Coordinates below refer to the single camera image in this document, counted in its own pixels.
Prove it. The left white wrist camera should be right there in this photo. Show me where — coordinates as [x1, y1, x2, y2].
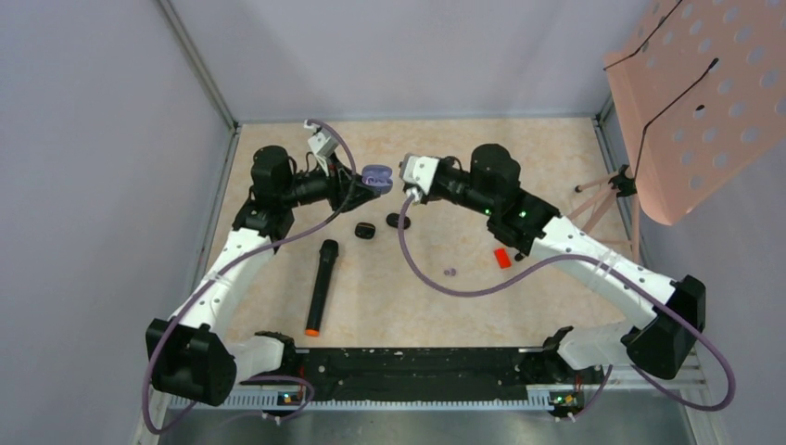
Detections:
[304, 120, 339, 175]

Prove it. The small black earbud case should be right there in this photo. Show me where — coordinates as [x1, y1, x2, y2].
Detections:
[354, 222, 376, 240]

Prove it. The oval black charging case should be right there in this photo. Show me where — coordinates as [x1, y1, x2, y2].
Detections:
[386, 212, 412, 230]

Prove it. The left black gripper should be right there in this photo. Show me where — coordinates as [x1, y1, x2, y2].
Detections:
[280, 150, 379, 212]

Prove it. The silver lilac oval case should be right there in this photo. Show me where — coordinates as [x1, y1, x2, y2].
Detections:
[361, 164, 394, 195]

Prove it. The black microphone orange end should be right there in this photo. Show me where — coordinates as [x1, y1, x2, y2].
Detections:
[304, 239, 339, 337]

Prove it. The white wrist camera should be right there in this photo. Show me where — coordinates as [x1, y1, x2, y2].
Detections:
[399, 153, 440, 202]
[304, 120, 339, 175]

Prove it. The red block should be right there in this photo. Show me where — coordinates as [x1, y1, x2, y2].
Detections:
[493, 248, 512, 269]

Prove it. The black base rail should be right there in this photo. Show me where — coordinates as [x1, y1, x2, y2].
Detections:
[268, 347, 602, 402]

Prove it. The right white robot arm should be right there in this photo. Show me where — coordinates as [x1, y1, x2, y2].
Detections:
[414, 144, 706, 382]

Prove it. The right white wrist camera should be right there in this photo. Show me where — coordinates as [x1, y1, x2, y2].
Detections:
[399, 153, 440, 202]

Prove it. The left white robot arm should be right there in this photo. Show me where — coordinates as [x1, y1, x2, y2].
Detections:
[146, 146, 392, 406]

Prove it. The pink perforated music stand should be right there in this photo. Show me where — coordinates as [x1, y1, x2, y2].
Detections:
[604, 0, 785, 226]

